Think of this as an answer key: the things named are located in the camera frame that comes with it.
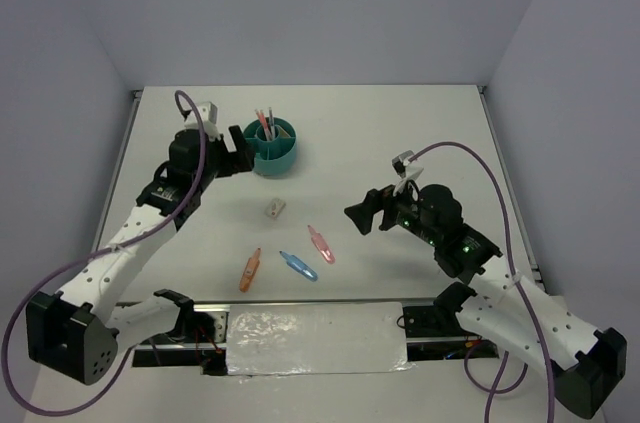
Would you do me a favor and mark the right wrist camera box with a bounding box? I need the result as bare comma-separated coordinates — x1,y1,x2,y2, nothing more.
391,150,424,196

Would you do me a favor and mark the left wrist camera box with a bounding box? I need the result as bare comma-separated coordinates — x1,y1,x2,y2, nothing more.
184,101,220,140

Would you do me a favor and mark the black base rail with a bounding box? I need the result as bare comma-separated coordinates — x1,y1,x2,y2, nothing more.
133,300,481,377

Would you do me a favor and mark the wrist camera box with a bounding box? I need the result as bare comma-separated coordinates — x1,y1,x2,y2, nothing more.
184,101,220,140
391,150,424,196

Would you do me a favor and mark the silver foil sheet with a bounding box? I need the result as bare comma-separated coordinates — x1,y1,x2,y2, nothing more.
226,302,412,376

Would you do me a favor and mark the pink highlighter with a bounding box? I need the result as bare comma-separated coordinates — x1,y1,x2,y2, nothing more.
307,225,336,264

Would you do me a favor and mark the blue highlighter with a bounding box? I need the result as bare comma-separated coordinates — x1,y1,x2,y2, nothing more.
279,251,318,282

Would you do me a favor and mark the teal round desk organizer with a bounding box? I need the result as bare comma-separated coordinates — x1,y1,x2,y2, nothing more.
243,117,297,177

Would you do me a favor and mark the orange highlighter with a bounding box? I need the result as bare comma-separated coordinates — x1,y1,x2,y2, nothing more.
239,248,261,293

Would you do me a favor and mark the red slim pen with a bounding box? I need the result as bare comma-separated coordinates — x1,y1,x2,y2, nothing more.
255,110,271,141

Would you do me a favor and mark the orange slim pen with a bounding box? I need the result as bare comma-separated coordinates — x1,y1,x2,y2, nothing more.
258,110,272,141

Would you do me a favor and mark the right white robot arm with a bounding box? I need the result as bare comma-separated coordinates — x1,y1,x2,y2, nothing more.
344,184,627,419

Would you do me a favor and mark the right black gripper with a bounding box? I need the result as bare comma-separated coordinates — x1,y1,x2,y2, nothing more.
344,172,439,245

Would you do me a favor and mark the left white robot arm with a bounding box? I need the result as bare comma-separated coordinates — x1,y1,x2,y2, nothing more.
26,125,255,385

